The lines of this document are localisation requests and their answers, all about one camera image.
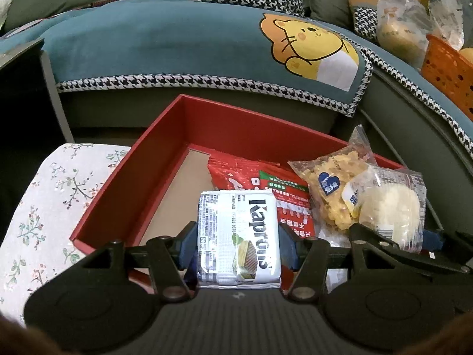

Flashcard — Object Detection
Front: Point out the plastic bag with brown contents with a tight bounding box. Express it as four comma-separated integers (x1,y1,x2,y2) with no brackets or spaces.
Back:
376,0,434,72

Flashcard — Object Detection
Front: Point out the yellow cracker packet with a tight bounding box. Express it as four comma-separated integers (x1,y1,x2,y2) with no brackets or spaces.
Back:
287,125,378,234

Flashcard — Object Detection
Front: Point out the red cardboard box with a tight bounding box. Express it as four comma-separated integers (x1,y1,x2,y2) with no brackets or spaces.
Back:
69,94,425,296

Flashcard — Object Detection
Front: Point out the brown houndstooth pillow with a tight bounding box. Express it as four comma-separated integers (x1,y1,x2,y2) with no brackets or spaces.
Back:
345,0,382,42

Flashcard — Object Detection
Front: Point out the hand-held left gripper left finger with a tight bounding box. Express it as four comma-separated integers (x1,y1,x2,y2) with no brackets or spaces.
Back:
79,221,199,303

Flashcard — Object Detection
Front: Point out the orange plastic basket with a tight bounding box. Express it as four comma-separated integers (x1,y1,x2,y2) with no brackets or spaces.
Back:
420,34,473,118

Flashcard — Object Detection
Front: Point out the clear plastic bag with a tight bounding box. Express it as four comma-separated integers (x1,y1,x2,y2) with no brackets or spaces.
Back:
428,0,465,51

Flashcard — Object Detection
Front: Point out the red candy bag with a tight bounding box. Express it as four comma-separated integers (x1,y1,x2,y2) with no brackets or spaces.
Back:
207,155,316,241

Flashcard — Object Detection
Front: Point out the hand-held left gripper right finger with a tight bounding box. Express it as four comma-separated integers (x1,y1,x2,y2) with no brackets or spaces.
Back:
279,225,398,301

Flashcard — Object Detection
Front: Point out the clear white bun packet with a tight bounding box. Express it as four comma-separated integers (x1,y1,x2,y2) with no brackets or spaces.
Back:
342,166,427,255

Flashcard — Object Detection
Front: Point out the teal houndstooth-trim sofa cover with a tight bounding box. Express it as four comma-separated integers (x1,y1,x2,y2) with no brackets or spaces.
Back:
358,43,473,150

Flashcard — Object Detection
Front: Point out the white wafer packet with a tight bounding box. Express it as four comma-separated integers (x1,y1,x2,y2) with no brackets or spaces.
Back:
197,190,282,290

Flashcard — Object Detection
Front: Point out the teal cartoon sofa cover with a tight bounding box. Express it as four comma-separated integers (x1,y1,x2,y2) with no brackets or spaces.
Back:
0,0,375,118

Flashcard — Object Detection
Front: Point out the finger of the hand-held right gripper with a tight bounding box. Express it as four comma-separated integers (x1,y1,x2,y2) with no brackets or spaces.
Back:
423,228,473,258
349,222,473,279

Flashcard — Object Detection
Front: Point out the dark grey panel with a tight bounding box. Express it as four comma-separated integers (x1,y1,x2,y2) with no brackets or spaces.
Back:
0,38,72,145

